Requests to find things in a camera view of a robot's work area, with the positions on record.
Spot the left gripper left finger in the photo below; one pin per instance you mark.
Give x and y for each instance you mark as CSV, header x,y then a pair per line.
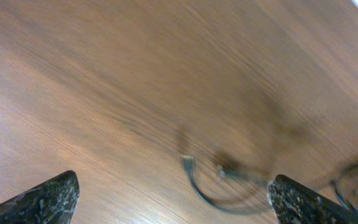
x,y
53,201

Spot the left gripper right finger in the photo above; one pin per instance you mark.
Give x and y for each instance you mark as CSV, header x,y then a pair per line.
x,y
294,203

